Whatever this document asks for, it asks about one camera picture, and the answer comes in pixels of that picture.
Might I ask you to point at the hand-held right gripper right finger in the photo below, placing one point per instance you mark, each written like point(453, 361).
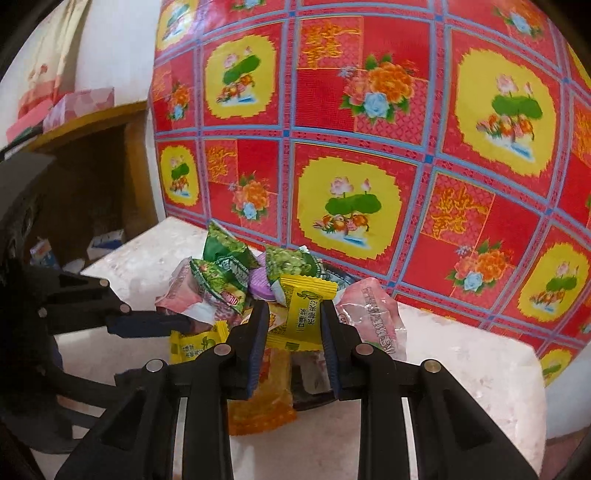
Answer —
point(330, 350)

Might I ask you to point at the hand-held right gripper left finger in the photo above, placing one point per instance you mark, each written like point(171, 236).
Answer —
point(258, 341)

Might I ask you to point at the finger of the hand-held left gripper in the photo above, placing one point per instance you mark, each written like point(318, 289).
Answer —
point(92, 390)
point(152, 324)

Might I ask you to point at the small pink snack packet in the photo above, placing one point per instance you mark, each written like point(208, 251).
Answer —
point(180, 295)

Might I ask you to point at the yellow candy packet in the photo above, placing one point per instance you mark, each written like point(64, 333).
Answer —
point(196, 344)
point(302, 314)

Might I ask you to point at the large pink jelly packet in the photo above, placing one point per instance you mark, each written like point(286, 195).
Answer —
point(369, 309)

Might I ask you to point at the pale pink snack packet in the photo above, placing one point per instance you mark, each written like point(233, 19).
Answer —
point(314, 374)

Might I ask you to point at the blue white carton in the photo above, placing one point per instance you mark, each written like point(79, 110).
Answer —
point(42, 252)
point(106, 240)

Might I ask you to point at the orange jelly packet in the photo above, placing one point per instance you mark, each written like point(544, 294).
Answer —
point(263, 397)

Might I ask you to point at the purple jelly cup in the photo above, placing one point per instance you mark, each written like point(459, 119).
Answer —
point(263, 286)

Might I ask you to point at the green candy packet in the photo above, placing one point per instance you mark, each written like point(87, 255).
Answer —
point(224, 244)
point(217, 281)
point(291, 263)

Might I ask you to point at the red pink box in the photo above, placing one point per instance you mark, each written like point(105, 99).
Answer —
point(27, 122)

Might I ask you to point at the wooden shelf unit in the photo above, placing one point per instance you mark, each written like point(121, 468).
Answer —
point(134, 184)

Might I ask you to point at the pink patterned box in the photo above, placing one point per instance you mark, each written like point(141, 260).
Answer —
point(78, 107)

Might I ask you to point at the cream hanging cloth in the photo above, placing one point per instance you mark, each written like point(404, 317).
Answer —
point(51, 50)

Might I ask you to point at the red floral printed cloth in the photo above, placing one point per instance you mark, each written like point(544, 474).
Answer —
point(369, 138)

